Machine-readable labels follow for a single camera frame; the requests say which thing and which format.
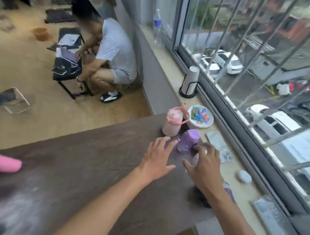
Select white earbuds case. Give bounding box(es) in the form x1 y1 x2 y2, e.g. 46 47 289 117
236 170 253 184

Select pink rounded object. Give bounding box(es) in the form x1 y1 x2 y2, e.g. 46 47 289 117
0 155 23 173

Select black and white sandal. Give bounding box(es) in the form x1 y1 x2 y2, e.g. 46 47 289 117
99 92 122 104

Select grey tablet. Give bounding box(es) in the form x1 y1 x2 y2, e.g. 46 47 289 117
56 46 79 66

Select metal window bars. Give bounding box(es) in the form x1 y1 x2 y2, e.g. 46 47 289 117
183 0 310 175

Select purple water bottle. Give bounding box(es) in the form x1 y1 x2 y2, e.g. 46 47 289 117
176 129 201 153

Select white papers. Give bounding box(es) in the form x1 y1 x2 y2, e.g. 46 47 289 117
58 33 80 47

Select paper cups in black holder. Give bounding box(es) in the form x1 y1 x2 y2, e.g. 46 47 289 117
179 66 200 99

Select small purple object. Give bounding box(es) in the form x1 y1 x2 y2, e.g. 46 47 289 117
222 182 236 204

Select white van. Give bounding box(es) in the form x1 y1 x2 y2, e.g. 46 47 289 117
245 104 310 181

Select person's left hand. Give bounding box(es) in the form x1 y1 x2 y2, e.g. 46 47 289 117
138 136 179 182

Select person's right hand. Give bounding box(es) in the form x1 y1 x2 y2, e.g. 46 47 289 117
183 142 225 202

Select pile of colourful paper pieces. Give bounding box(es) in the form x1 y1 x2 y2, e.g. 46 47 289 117
191 106 210 121

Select grey window frame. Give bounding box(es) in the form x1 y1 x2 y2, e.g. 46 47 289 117
171 0 310 235

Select clear plastic water bottle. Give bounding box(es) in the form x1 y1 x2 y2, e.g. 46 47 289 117
153 9 165 48

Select white car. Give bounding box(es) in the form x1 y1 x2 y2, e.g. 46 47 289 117
215 51 244 75
193 54 221 79

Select dark floor mat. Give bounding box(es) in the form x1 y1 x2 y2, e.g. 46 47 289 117
44 8 77 24

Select folding stool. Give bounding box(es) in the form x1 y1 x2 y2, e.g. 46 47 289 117
0 87 30 115

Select black chair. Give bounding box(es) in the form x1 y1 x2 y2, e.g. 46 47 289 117
52 27 94 100

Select person's left forearm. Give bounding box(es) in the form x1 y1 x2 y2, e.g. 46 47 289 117
52 168 155 235

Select person's right forearm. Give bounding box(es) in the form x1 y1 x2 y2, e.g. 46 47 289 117
210 190 258 235

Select stack of white plates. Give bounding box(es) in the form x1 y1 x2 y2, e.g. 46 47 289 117
187 105 215 129

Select orange basket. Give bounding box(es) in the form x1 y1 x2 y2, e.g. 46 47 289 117
31 28 50 42

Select pink water bottle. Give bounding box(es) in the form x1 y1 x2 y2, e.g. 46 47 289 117
162 107 191 137

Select white smartphone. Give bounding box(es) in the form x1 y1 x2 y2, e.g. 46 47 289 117
206 131 233 163

